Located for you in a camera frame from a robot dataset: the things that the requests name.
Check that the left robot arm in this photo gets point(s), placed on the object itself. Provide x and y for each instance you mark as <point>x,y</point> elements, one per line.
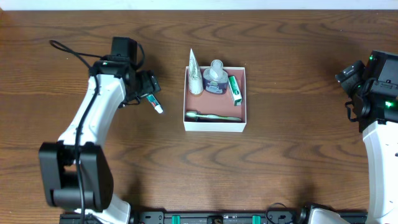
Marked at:
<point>74,169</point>

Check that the clear sanitizer bottle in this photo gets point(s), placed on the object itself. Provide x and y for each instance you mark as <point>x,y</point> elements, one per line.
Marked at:
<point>215,79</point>

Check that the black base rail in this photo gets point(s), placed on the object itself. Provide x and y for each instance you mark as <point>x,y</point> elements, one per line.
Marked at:
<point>277,213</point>

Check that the white box pink interior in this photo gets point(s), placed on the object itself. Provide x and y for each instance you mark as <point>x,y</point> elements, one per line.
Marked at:
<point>221,105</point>

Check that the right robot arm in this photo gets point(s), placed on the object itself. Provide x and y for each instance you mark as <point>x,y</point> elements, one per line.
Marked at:
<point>372,91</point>

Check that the teal toothpaste tube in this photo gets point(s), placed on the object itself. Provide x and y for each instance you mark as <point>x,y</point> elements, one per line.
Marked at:
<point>155,103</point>

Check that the white standing tube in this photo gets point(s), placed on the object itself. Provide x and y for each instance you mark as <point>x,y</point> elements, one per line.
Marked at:
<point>195,82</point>

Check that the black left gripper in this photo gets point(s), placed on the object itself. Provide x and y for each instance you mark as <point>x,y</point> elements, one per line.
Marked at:
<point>148,86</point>

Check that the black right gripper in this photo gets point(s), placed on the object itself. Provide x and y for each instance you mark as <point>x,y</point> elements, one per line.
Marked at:
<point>349,76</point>

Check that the green soap box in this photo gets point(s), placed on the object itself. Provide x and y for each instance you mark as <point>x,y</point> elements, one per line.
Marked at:
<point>235,91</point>

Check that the green toothbrush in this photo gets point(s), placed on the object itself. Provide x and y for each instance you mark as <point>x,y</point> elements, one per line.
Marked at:
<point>195,114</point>

